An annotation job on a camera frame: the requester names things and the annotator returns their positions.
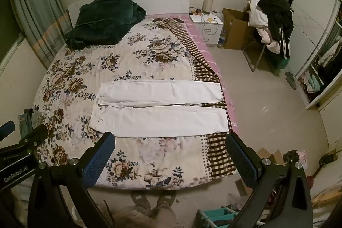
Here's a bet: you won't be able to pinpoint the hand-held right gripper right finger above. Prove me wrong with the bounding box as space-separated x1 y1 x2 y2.
225 132 314 228

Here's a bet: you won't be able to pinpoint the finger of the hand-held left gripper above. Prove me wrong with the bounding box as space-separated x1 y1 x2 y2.
0 125 49 165
0 121 16 142

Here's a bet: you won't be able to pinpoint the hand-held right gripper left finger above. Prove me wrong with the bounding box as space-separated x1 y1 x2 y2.
27 132 116 228

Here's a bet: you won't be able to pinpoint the white pants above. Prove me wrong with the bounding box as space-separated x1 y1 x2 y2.
89 80 228 138

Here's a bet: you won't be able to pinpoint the grey-green cloth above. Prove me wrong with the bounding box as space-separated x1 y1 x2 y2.
18 109 44 138

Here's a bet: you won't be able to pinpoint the flat cardboard piece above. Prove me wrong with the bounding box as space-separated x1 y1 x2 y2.
258 148 284 165

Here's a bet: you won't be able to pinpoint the teal storage rack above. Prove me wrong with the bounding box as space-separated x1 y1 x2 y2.
197 205 238 228

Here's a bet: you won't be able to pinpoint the person's left foot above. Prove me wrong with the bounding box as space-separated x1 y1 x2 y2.
130 191 151 228

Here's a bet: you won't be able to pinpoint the small pink cloth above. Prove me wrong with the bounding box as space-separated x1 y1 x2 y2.
297 150 308 165

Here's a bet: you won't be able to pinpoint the floral blanket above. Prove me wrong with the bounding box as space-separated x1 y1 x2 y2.
32 17 214 190

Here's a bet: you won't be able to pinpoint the grey slipper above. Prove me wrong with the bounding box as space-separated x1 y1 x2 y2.
285 72 297 90

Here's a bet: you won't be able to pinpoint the metal folding chair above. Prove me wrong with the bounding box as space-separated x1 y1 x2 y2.
243 25 284 74

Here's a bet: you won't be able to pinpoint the green bin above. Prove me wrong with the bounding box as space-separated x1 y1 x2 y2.
273 58 290 71

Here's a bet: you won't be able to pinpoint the brown checkered blanket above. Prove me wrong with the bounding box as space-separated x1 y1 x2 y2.
153 18 237 178

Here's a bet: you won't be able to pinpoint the green striped curtain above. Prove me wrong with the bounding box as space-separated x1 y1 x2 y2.
7 0 72 69

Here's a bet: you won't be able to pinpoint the pink bed sheet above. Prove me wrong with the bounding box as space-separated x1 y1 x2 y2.
167 13 238 127

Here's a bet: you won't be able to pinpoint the brown cardboard box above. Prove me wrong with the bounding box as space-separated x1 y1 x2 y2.
222 8 254 50

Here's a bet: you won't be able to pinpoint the white nightstand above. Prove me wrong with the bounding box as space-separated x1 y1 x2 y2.
189 14 224 47

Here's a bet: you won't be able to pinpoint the dark green blanket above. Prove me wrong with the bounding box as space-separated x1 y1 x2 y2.
66 0 147 49

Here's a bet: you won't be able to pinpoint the white padded jacket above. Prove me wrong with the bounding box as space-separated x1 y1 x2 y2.
247 0 282 55

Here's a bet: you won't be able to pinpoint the black clothes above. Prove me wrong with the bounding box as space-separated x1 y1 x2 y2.
257 0 294 59

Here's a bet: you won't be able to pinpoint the beige cylinder lamp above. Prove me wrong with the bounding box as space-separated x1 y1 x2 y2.
202 0 213 15

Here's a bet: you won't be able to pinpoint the white wardrobe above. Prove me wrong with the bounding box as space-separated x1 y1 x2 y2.
282 0 342 111

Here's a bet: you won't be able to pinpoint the white bed headboard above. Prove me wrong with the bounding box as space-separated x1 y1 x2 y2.
67 0 191 28

